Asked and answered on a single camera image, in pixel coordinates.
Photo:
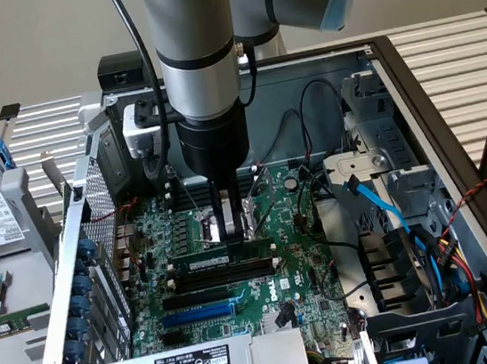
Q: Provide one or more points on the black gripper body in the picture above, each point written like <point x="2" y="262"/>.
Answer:
<point x="214" y="150"/>

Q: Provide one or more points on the green RAM stick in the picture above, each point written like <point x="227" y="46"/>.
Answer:
<point x="2" y="327"/>
<point x="204" y="259"/>

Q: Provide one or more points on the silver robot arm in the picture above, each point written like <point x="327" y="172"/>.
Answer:
<point x="190" y="18"/>

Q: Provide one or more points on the black RAM slot white latches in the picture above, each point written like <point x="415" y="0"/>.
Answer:
<point x="220" y="277"/>
<point x="201" y="203"/>
<point x="170" y="271"/>
<point x="200" y="192"/>

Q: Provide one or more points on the CPU socket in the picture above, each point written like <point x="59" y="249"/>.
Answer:
<point x="207" y="227"/>

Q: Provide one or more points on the thin metal locking lever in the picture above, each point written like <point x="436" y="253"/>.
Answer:
<point x="187" y="194"/>

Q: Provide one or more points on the silver socket cover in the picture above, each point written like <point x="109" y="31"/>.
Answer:
<point x="266" y="183"/>

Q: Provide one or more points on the green motherboard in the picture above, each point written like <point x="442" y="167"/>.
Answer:
<point x="290" y="229"/>

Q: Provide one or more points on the round coin cell battery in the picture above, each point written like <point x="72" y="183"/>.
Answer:
<point x="290" y="182"/>

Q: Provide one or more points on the open PC case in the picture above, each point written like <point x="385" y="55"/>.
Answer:
<point x="285" y="91"/>

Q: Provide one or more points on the long black expansion slot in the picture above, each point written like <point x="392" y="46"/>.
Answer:
<point x="196" y="299"/>

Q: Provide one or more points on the blue expansion slot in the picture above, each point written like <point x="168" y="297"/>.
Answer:
<point x="198" y="316"/>

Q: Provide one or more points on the black plastic box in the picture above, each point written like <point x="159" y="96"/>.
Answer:
<point x="121" y="70"/>

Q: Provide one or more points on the blue card retention clip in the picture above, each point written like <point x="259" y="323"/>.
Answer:
<point x="82" y="299"/>
<point x="76" y="352"/>
<point x="79" y="327"/>
<point x="87" y="249"/>
<point x="83" y="272"/>

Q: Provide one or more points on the short black expansion slot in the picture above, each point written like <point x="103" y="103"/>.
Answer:
<point x="172" y="339"/>

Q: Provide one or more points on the silver metal drive cage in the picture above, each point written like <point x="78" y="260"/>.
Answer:
<point x="371" y="129"/>

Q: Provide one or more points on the grey plastic disk bay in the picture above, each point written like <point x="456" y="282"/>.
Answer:
<point x="424" y="324"/>

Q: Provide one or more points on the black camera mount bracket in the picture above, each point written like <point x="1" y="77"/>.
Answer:
<point x="145" y="114"/>

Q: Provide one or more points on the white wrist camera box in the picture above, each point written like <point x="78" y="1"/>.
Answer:
<point x="136" y="137"/>

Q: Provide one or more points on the silver disk bay bracket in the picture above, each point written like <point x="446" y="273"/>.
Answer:
<point x="353" y="165"/>

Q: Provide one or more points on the black plastic fan duct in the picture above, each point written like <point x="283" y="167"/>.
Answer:
<point x="390" y="270"/>

